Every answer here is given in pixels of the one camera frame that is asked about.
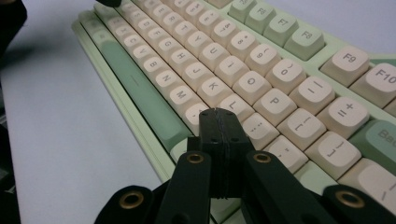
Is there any green and cream keyboard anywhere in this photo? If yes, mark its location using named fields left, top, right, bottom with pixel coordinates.
left=71, top=0, right=396, bottom=224

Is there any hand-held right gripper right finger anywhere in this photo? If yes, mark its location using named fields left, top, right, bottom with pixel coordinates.
left=218, top=107, right=255, bottom=199

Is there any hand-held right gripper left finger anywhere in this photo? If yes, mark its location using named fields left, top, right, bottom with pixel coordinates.
left=187, top=107, right=230, bottom=199

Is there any black blurred object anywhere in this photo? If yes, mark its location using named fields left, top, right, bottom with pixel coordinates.
left=0, top=0, right=28, bottom=59

